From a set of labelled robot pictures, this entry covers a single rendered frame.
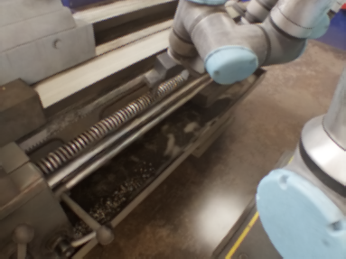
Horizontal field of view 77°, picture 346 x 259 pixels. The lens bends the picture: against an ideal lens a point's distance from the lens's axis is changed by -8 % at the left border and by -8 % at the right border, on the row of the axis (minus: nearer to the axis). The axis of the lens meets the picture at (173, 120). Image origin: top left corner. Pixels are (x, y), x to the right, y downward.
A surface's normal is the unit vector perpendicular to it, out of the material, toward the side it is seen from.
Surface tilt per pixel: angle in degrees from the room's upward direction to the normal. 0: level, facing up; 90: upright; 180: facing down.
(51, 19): 62
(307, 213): 95
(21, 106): 90
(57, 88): 36
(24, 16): 66
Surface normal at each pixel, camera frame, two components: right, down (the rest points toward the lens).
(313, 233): -0.91, 0.30
